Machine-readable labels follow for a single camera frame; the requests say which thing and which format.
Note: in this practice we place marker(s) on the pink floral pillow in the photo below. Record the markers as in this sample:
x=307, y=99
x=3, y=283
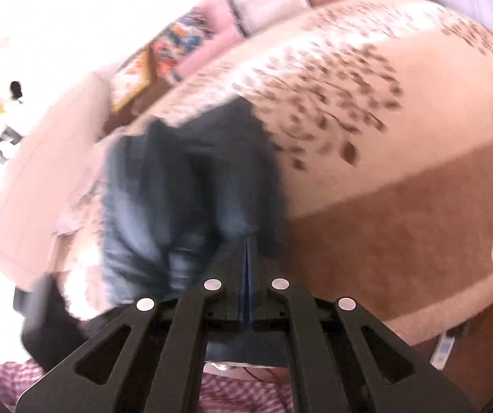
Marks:
x=35, y=180

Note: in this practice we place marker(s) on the pink striped pillow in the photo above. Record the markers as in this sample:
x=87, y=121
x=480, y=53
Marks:
x=246, y=4

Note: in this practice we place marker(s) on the small grey object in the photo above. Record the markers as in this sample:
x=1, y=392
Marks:
x=4, y=142

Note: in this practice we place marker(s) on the small black object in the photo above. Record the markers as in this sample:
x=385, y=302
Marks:
x=16, y=89

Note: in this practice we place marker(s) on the blue denim pants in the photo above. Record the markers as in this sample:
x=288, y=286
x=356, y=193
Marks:
x=186, y=180

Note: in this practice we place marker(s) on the beige brown leaf-patterned blanket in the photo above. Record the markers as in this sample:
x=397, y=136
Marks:
x=380, y=206

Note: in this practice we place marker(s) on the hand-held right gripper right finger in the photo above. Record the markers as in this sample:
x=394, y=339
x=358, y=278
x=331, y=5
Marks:
x=260, y=297

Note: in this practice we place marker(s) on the white power strip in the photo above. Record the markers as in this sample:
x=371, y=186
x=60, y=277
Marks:
x=443, y=348

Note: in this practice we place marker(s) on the colourful patterned cushion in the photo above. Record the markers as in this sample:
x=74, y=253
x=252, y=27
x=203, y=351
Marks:
x=177, y=43

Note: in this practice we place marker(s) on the yellow framed picture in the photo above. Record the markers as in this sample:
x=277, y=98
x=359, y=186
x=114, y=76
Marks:
x=132, y=77

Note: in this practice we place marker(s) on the pink checked clothing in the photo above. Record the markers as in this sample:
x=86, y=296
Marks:
x=238, y=391

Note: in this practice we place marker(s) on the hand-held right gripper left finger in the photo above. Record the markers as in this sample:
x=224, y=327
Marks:
x=234, y=297

